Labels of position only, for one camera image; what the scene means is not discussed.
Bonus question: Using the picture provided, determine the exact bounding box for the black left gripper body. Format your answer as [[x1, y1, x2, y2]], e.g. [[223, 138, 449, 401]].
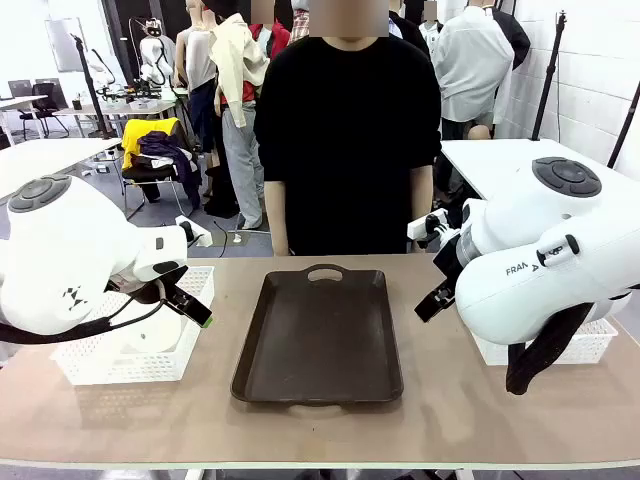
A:
[[107, 273, 174, 304]]

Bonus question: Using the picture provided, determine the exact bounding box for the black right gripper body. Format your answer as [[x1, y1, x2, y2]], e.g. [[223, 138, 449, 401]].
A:
[[432, 233, 472, 290]]

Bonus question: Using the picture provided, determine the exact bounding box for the person's right forearm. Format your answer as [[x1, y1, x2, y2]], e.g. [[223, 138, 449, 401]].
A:
[[263, 179, 292, 257]]

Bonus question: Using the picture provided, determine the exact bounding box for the translucent white conical flask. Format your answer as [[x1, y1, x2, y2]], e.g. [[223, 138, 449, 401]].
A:
[[114, 309, 184, 354]]

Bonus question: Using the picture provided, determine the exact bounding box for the white perforated plastic basket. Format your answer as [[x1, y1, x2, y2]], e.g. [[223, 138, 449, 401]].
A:
[[472, 317, 620, 366], [49, 265, 216, 386]]

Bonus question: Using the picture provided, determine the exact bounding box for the dark brown plastic tray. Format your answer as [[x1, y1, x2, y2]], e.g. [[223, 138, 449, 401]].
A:
[[230, 263, 405, 407]]

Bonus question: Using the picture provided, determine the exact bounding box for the dark purple garment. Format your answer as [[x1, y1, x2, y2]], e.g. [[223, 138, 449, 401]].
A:
[[136, 130, 204, 212]]

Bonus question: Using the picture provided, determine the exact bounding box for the person's torso in black shirt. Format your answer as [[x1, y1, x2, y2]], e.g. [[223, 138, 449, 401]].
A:
[[253, 34, 444, 257]]

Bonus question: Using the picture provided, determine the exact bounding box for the yellow garment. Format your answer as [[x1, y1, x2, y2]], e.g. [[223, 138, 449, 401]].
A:
[[121, 118, 181, 172]]

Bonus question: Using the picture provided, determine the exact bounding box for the background work table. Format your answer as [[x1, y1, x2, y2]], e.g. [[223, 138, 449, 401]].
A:
[[53, 89, 182, 137]]

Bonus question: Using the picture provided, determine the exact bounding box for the mannequin with white shirt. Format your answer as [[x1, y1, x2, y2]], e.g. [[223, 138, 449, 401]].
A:
[[430, 3, 516, 141]]

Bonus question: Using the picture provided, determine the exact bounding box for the black tripod stand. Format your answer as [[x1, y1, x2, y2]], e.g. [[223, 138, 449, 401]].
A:
[[68, 32, 121, 140], [528, 12, 570, 142]]

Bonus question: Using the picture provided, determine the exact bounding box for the black office chair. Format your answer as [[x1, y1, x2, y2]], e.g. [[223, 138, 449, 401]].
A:
[[17, 82, 71, 140]]

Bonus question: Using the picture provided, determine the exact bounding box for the mannequin with black jacket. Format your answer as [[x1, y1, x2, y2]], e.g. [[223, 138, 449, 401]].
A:
[[492, 5, 532, 72]]

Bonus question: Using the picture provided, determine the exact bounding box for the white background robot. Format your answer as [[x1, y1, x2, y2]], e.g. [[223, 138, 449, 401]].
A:
[[128, 16, 177, 92]]

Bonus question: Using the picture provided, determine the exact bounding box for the mannequin with white tank top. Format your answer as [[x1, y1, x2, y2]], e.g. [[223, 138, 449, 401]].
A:
[[174, 0, 222, 201]]

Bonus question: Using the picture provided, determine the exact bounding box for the mannequin with beige jacket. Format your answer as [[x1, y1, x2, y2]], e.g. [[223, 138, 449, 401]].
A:
[[208, 10, 272, 232]]

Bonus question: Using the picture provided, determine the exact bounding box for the mannequin with plaid shirt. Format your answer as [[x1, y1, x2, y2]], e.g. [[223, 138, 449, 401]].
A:
[[286, 7, 312, 46]]

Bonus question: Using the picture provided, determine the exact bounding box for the mannequin with red garment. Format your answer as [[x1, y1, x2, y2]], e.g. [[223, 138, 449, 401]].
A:
[[248, 20, 292, 64]]

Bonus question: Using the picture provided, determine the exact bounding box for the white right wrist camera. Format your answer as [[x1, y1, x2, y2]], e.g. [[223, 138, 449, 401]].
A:
[[406, 208, 459, 251]]

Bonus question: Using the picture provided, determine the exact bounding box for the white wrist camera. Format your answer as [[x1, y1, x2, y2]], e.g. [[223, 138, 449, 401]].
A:
[[174, 214, 214, 249], [406, 208, 459, 251]]

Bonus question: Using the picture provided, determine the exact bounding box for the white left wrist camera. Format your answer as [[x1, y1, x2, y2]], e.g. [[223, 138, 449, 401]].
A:
[[174, 214, 214, 249]]

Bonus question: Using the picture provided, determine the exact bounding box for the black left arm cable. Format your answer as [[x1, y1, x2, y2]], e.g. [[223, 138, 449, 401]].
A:
[[0, 279, 169, 346]]

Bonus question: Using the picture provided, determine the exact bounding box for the metal frame chair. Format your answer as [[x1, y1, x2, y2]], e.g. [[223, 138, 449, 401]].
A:
[[121, 162, 202, 222]]

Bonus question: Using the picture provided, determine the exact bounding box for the white wall board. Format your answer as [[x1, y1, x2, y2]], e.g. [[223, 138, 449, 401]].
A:
[[44, 17, 89, 74]]

